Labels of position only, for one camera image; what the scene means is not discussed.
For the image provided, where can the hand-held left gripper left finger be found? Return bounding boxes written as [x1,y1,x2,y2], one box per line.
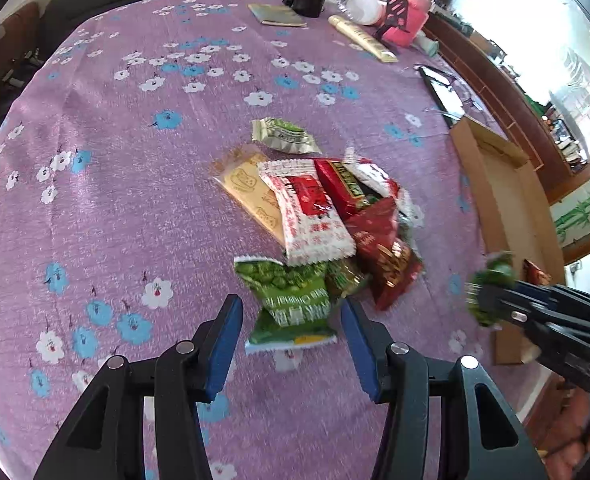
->
[32,294,244,480]

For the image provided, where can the cardboard box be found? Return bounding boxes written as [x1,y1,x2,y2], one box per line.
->
[449,115,566,366]

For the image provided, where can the bamboo picture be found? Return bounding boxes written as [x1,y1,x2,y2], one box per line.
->
[550,172,590,248]

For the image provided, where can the light green container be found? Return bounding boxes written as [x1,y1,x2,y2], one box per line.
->
[414,30,442,57]

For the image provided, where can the small green snack packet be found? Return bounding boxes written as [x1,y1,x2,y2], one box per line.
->
[324,259,372,302]

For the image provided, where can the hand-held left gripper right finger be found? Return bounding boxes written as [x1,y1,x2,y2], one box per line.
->
[340,299,548,480]

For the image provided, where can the red candy packet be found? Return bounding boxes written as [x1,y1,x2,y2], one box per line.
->
[314,158,377,222]

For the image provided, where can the white round container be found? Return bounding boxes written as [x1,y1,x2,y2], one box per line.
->
[344,0,387,27]

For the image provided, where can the yellow biscuit packet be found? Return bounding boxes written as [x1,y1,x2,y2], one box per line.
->
[210,144,289,249]

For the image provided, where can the brown wooden chair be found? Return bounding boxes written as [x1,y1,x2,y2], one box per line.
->
[0,1,43,111]

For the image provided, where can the purple floral tablecloth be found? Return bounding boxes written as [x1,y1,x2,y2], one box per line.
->
[0,0,566,480]

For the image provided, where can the cream tube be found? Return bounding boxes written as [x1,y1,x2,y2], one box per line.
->
[328,14,399,64]

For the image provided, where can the pale green snack packet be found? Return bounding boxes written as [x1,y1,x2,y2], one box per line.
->
[252,117,322,155]

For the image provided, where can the green pea snack packet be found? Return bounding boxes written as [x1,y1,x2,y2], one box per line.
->
[233,255,339,357]
[466,251,516,330]

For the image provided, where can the small red snack packet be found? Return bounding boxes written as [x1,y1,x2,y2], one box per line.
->
[522,258,552,287]

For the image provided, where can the olive notebook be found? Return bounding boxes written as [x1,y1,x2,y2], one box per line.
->
[247,3,309,29]

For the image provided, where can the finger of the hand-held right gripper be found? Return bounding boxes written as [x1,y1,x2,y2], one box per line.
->
[512,280,573,308]
[475,284,536,332]

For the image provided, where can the pink sleeved bottle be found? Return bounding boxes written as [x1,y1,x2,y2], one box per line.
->
[382,0,437,49]

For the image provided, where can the white red snack packet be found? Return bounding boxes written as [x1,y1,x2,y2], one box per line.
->
[344,147,402,197]
[257,158,357,267]

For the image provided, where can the dark red nut packet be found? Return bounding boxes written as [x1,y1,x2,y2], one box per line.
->
[344,197,424,312]

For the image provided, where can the black hand-shaped stand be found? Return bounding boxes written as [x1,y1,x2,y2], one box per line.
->
[374,0,412,44]

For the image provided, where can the wooden window frame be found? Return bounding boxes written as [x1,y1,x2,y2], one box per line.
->
[390,0,590,206]

